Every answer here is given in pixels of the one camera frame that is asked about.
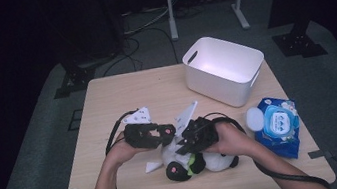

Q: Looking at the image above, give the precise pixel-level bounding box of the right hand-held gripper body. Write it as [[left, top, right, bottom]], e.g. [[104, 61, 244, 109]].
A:
[[171, 97, 222, 157]]

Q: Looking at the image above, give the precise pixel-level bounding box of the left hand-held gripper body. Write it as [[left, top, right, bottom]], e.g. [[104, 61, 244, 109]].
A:
[[120, 105, 162, 153]]

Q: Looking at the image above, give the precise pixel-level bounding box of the panda plush toy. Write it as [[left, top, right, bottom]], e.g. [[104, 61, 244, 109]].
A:
[[156, 113, 242, 185]]

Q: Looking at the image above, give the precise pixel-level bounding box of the white plastic bin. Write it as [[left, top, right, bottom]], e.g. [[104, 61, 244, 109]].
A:
[[179, 28, 272, 115]]

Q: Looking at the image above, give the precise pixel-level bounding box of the blue wet wipes pack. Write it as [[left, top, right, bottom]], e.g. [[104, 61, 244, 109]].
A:
[[242, 93, 306, 166]]

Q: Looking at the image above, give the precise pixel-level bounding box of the person's left hand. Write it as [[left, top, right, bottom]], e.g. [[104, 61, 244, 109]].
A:
[[103, 128, 149, 168]]

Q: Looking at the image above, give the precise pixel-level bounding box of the person's right hand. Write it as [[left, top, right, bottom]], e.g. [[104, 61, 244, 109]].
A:
[[200, 116, 262, 170]]

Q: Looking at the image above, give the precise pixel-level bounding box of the black stand base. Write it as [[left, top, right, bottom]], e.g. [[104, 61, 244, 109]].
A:
[[266, 0, 328, 63], [47, 44, 99, 100]]

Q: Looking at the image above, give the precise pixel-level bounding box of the left hand-held gripper black cable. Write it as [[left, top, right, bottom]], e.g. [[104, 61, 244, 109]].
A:
[[86, 108, 152, 189]]

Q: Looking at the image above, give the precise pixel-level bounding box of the hand-held gripper black cable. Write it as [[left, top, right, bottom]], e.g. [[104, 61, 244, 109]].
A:
[[86, 108, 152, 189], [202, 96, 332, 189]]

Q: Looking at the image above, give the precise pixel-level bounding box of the black floor cable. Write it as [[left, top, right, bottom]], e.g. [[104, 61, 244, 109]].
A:
[[96, 24, 180, 78]]

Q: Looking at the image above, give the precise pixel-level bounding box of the right hand-held gripper black cable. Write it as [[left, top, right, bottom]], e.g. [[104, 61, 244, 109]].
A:
[[202, 96, 332, 189]]

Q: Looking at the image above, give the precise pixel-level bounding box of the grey floor cable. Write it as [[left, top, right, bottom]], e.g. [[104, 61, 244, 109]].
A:
[[120, 6, 173, 36]]

